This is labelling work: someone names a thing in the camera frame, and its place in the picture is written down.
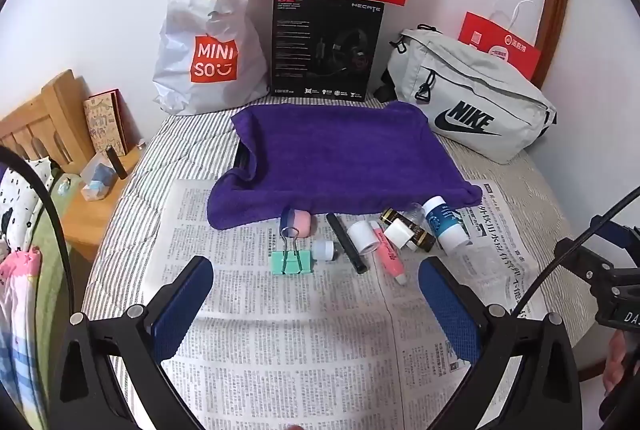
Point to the purple towel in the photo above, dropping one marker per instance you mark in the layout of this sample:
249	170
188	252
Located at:
340	150

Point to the pink highlighter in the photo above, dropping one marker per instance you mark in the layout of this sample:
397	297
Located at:
390	260

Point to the striped bedsheet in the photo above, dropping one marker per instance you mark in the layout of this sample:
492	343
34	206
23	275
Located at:
145	200

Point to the patterned notebook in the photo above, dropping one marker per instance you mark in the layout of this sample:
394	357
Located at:
102	120

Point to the green binder clip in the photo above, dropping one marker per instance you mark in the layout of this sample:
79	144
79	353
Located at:
292	262

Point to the white plastic shopping bag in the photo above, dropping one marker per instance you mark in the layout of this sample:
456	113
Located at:
210	35

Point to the white tape roll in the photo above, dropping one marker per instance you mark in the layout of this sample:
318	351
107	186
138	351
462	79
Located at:
360	237

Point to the newspaper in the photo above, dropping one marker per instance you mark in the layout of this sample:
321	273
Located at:
300	340

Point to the black marker pen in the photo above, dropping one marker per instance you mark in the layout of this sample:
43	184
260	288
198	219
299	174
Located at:
345	240

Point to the person's right hand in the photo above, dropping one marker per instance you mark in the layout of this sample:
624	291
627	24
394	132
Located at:
615	360

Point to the small black stick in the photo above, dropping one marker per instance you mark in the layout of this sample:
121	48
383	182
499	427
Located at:
116	165

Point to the white dotted cloth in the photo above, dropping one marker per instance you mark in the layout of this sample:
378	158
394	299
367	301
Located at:
20	205

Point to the pink patterned cloth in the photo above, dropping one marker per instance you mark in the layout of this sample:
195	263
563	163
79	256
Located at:
15	290

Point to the white power adapter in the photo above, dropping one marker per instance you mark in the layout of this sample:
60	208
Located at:
397	232

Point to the wooden headboard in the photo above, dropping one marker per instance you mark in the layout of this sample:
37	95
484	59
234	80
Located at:
50	105

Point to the blue and white bottle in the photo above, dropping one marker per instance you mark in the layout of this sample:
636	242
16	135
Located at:
445	222

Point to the grey waist bag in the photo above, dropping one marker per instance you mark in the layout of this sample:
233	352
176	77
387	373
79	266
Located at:
450	70

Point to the clear box with blue cube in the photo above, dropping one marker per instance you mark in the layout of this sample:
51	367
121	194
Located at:
97	177

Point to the white usb night light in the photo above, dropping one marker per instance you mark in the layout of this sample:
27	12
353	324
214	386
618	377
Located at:
322	250

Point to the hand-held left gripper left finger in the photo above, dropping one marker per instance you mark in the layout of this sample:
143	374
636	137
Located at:
182	305

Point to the black headset box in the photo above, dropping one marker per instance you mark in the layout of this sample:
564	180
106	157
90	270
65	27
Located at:
300	45

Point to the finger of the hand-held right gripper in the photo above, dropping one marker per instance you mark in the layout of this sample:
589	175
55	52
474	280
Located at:
575	252
620	230

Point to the green cloth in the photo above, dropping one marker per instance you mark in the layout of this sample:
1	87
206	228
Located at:
47	270

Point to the pink and blue eraser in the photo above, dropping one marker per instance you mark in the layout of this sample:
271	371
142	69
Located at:
302	222

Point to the clear plastic cap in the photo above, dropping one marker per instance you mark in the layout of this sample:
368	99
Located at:
417	210

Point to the wooden nightstand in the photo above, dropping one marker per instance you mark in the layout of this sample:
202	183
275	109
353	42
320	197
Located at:
90	225

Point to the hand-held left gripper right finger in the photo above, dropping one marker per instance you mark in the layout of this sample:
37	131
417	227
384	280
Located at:
447	310

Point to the dark glass bottle gold trim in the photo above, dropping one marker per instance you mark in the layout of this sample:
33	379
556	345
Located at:
425	240

